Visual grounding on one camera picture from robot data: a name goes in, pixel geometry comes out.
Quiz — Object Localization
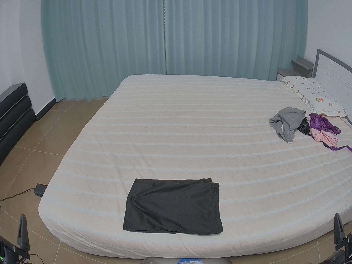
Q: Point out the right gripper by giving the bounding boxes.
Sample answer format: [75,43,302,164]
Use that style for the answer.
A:
[333,213,352,256]

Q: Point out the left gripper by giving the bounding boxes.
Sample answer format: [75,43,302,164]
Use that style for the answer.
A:
[0,213,31,264]

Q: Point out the black T-shirt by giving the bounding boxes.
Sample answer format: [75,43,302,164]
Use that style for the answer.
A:
[123,178,223,236]

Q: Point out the bed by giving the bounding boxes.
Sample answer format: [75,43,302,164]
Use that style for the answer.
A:
[38,48,352,259]

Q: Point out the black power adapter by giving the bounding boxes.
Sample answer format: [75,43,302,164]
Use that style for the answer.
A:
[33,183,48,197]

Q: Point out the pink garment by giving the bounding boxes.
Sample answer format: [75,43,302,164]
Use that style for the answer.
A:
[310,128,339,148]

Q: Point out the purple garment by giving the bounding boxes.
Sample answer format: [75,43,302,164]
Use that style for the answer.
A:
[308,113,352,152]

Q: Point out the small black garment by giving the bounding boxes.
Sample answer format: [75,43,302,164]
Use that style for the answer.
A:
[298,117,311,136]

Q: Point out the black chest of drawers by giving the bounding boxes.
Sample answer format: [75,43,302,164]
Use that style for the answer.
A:
[0,82,37,166]

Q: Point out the grey garment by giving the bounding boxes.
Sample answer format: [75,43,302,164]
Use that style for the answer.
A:
[269,107,306,144]

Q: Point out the white printed pillow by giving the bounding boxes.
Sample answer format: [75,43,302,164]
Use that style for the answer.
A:
[280,76,349,118]

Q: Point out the grey bedside table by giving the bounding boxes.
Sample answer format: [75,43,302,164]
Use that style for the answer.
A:
[277,55,314,81]

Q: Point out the black cable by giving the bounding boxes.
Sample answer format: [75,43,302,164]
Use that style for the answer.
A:
[23,253,45,264]
[0,187,36,202]

